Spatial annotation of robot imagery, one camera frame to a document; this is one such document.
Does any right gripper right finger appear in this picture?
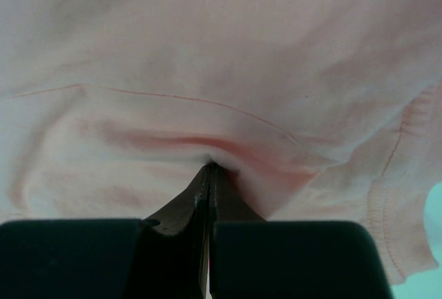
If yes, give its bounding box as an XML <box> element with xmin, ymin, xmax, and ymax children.
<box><xmin>209</xmin><ymin>164</ymin><xmax>392</xmax><ymax>298</ymax></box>

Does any pink t shirt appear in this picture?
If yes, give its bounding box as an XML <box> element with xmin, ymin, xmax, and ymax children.
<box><xmin>1</xmin><ymin>0</ymin><xmax>441</xmax><ymax>284</ymax></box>

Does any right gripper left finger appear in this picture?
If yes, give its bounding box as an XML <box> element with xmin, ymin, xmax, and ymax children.
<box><xmin>1</xmin><ymin>165</ymin><xmax>211</xmax><ymax>298</ymax></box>

